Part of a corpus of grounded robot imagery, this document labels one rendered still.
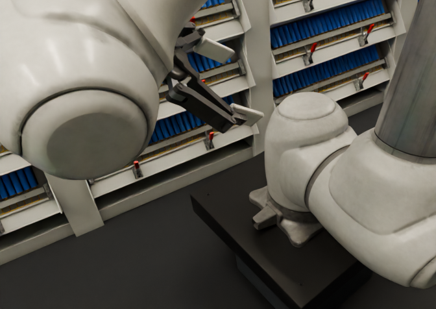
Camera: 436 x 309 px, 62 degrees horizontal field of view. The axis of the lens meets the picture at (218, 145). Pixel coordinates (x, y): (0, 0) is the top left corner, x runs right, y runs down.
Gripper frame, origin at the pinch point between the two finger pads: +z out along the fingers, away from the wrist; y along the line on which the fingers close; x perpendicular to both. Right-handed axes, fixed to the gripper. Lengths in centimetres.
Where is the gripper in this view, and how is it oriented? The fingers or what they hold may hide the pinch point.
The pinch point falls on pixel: (237, 85)
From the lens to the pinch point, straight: 59.3
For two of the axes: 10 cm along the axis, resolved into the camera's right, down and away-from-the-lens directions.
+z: 7.1, 1.3, 7.0
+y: 3.1, 8.3, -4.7
